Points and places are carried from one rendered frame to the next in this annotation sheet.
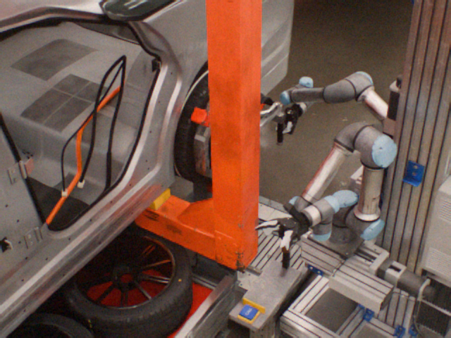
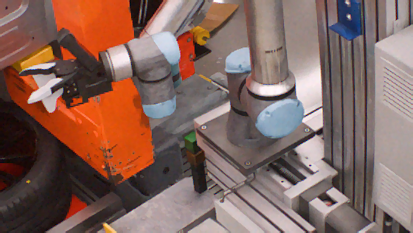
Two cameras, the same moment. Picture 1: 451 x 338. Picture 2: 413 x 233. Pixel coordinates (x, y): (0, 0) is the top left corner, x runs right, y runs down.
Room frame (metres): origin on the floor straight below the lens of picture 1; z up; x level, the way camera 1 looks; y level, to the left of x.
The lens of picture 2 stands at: (0.59, -1.07, 2.27)
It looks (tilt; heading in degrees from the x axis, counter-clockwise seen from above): 37 degrees down; 21
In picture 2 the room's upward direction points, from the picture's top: 8 degrees counter-clockwise
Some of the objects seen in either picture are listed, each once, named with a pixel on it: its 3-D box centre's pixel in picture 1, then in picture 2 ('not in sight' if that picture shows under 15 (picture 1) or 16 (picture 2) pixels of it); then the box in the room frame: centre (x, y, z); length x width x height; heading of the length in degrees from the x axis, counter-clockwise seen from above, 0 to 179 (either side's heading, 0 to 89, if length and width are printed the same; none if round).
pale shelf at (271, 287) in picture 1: (266, 293); (150, 226); (2.33, -0.17, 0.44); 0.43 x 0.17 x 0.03; 147
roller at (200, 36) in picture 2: not in sight; (182, 26); (3.29, 0.02, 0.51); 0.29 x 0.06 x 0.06; 57
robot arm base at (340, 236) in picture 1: (340, 224); (254, 113); (2.37, -0.51, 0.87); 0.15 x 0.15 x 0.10
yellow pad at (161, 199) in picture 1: (152, 195); (28, 54); (2.78, 0.40, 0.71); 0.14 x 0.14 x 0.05; 57
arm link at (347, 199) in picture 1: (344, 207); (251, 77); (2.36, -0.51, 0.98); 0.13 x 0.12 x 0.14; 37
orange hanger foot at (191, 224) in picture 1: (180, 208); (54, 75); (2.69, 0.25, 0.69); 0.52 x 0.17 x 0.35; 57
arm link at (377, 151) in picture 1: (370, 186); (265, 30); (2.26, -0.59, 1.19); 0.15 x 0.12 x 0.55; 37
